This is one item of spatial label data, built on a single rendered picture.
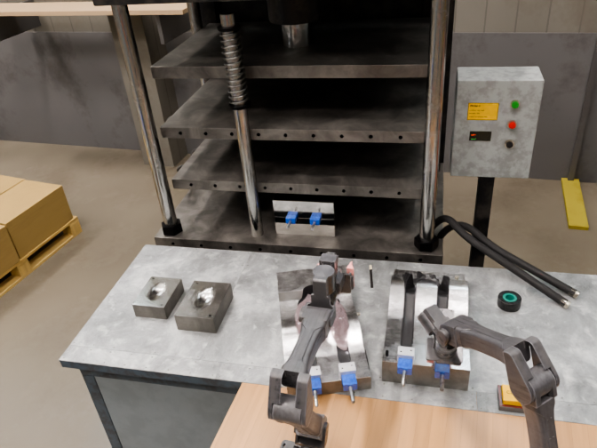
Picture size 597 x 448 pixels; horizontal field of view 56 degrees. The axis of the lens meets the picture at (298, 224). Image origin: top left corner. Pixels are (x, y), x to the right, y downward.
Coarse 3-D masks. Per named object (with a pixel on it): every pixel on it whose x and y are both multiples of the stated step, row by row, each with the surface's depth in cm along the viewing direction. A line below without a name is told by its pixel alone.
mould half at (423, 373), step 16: (400, 272) 212; (416, 272) 211; (432, 272) 210; (400, 288) 193; (432, 288) 192; (464, 288) 190; (400, 304) 190; (416, 304) 190; (432, 304) 189; (464, 304) 187; (400, 320) 187; (416, 320) 186; (400, 336) 180; (416, 336) 180; (432, 336) 179; (384, 352) 174; (416, 352) 173; (464, 352) 172; (384, 368) 173; (416, 368) 170; (432, 368) 169; (464, 368) 167; (416, 384) 174; (432, 384) 172; (448, 384) 171; (464, 384) 170
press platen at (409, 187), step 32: (192, 160) 266; (224, 160) 263; (256, 160) 261; (288, 160) 258; (320, 160) 256; (352, 160) 253; (384, 160) 251; (416, 160) 248; (288, 192) 242; (320, 192) 239; (352, 192) 235; (384, 192) 232; (416, 192) 229
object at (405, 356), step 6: (402, 348) 172; (408, 348) 171; (414, 348) 171; (402, 354) 170; (408, 354) 170; (402, 360) 169; (408, 360) 169; (402, 366) 167; (408, 366) 167; (402, 372) 167; (408, 372) 167; (402, 378) 165; (402, 384) 163
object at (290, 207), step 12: (276, 204) 246; (288, 204) 244; (300, 204) 243; (312, 204) 242; (324, 204) 240; (336, 204) 247; (276, 216) 249; (300, 216) 246; (324, 216) 244; (336, 216) 249; (276, 228) 253; (300, 228) 250; (324, 228) 247; (336, 228) 251
